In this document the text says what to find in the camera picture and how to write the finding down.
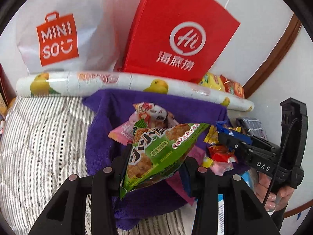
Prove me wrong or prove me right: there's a small red snack packet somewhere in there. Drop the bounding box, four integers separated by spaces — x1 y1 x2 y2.
209 145 238 163

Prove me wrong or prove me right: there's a blue tissue box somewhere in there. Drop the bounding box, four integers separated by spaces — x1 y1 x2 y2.
217 171 256 234

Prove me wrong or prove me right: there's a blue snack packet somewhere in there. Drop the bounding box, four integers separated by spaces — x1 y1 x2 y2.
216 121 252 144

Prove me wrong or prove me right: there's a pink bear snack packet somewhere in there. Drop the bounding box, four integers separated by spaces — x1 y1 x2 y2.
210 161 233 176

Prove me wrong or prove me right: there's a yellow triangle snack packet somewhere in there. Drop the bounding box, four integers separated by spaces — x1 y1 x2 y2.
204 124 242 145

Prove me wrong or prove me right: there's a pink yellow snack packet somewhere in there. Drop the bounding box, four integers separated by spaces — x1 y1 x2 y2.
165 146 213 206

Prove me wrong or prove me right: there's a green snack packet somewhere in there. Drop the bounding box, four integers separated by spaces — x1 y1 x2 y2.
120 123 209 198

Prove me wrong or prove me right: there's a panda print snack packet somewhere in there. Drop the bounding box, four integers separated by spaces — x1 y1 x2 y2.
108 102 178 145

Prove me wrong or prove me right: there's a right hand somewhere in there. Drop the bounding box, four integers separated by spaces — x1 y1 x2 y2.
254 172 295 212

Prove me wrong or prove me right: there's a grey checked fabric bundle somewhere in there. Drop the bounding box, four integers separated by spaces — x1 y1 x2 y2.
236 117 267 140

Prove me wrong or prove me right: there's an orange chips bag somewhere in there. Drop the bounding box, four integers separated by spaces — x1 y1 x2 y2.
220 74 245 98

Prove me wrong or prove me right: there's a yellow chips bag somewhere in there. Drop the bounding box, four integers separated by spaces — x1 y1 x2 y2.
199 72 226 92

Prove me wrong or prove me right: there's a striped quilted mattress cover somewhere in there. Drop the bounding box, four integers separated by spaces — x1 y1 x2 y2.
1 97 195 234

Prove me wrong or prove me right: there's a purple towel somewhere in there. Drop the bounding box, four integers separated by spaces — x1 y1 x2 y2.
82 89 250 230

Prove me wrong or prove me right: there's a lemon print paper roll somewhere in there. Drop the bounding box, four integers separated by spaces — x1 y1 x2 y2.
16 71 255 112

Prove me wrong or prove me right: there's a red Haidilao paper bag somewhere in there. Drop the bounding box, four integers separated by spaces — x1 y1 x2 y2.
121 0 240 83

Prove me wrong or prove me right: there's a white Miniso plastic bag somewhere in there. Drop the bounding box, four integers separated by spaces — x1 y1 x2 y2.
16 0 139 74

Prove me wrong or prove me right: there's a brown wooden door frame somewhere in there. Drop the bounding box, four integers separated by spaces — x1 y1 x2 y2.
244 14 302 98

